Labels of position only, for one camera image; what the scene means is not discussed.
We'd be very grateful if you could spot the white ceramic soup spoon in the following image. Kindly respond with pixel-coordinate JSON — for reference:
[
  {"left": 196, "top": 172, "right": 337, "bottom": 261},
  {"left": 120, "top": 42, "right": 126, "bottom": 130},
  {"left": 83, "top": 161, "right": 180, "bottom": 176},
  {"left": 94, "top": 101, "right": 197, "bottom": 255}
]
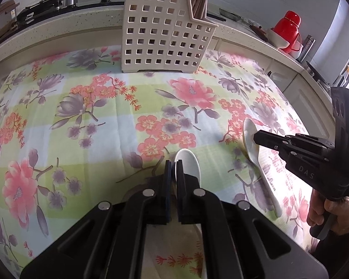
[
  {"left": 174, "top": 149, "right": 201, "bottom": 188},
  {"left": 243, "top": 118, "right": 282, "bottom": 218}
]

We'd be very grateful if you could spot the person's right hand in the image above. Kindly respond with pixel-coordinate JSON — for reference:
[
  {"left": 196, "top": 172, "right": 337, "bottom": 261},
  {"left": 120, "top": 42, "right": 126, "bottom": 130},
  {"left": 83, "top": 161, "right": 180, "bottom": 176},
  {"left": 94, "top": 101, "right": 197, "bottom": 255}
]
[{"left": 306, "top": 189, "right": 349, "bottom": 236}]

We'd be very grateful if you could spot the white bowl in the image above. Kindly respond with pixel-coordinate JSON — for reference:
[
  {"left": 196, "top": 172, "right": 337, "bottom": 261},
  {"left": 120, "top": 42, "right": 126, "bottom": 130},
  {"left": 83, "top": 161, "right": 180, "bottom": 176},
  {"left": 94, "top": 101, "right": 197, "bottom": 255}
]
[{"left": 266, "top": 29, "right": 289, "bottom": 49}]

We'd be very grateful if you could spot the steel thermos bottle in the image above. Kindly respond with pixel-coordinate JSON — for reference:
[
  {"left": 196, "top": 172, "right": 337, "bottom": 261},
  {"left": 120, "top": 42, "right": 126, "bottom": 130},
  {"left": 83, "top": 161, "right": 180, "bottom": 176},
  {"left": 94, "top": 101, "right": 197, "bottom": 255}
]
[{"left": 297, "top": 35, "right": 316, "bottom": 63}]

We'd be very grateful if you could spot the red thermos jug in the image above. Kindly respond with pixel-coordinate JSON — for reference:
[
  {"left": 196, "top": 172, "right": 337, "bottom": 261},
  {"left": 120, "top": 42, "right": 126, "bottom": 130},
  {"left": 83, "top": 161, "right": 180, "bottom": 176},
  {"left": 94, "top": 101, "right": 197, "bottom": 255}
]
[{"left": 272, "top": 11, "right": 301, "bottom": 53}]

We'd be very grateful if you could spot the floral checked tablecloth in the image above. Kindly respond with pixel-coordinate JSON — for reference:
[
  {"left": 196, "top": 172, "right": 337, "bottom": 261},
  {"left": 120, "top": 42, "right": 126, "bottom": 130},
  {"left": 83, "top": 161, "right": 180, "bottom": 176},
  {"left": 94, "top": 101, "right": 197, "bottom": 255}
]
[{"left": 0, "top": 46, "right": 317, "bottom": 278}]

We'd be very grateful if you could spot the beige perforated utensil caddy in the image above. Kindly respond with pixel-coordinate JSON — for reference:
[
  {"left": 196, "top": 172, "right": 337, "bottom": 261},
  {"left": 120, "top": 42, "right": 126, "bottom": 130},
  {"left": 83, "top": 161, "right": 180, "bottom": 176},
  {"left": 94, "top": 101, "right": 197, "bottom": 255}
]
[{"left": 121, "top": 0, "right": 217, "bottom": 73}]

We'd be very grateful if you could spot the black gas stove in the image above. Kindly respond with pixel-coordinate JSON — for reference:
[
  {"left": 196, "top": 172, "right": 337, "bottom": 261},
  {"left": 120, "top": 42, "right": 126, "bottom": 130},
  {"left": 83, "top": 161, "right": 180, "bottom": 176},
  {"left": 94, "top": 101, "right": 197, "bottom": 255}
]
[{"left": 17, "top": 0, "right": 124, "bottom": 26}]

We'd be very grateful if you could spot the silver electric griddle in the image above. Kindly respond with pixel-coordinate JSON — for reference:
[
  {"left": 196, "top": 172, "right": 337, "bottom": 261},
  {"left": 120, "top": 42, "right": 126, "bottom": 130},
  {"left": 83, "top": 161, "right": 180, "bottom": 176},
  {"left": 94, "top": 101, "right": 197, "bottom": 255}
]
[{"left": 0, "top": 0, "right": 19, "bottom": 36}]

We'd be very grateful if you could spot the kitchen knife dark handle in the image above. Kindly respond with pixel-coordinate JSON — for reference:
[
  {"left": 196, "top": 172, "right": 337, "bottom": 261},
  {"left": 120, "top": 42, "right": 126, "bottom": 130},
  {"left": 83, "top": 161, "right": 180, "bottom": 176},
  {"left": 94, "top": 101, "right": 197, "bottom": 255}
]
[{"left": 249, "top": 25, "right": 269, "bottom": 43}]

